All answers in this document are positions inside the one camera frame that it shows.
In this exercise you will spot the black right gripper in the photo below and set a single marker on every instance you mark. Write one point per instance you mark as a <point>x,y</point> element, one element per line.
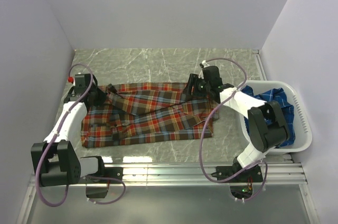
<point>193,80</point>

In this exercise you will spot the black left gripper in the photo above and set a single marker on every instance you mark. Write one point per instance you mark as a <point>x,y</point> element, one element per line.
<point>102,95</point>

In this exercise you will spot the red plaid long sleeve shirt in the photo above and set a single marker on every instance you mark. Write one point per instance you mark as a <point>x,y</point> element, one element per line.
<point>148,112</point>

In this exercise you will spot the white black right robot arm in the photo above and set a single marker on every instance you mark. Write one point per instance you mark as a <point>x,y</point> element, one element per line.
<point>241,103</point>

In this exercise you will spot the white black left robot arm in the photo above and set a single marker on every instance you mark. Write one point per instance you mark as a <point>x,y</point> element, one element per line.
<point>54,160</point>

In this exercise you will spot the blue plaid shirt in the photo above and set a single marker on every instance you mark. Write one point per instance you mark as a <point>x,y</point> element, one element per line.
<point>270,125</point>

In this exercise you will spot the white plastic laundry basket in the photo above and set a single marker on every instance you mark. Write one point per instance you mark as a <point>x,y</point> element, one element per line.
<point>302,130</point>

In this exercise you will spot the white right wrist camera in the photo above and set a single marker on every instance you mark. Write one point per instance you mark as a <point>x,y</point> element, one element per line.
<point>204,64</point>

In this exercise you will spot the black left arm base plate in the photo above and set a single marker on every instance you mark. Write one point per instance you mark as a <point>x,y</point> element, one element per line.
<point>112,175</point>

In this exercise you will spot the aluminium mounting rail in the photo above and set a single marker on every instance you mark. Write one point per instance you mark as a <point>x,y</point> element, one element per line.
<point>181,174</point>

